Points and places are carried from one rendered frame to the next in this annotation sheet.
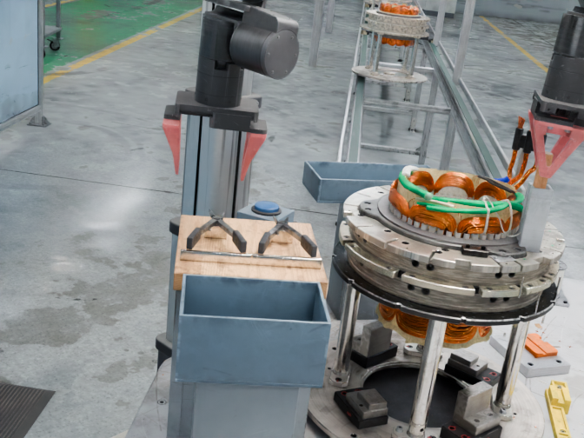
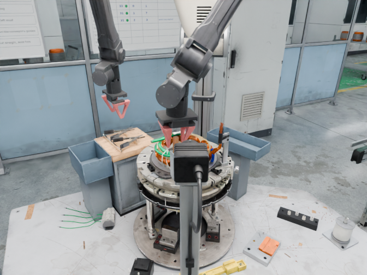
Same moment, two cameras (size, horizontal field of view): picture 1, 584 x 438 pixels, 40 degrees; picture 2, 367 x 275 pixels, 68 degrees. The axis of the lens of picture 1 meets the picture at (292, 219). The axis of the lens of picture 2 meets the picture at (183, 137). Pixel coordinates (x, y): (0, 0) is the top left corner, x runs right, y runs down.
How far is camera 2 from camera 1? 117 cm
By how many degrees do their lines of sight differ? 56
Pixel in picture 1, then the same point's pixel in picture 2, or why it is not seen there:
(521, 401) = (210, 253)
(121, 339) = (271, 183)
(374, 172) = (247, 138)
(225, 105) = (108, 93)
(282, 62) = (100, 80)
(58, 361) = not seen: hidden behind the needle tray
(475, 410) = (168, 236)
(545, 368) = (252, 255)
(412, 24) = not seen: outside the picture
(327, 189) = (209, 137)
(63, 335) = (255, 173)
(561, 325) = (315, 252)
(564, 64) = not seen: hidden behind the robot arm
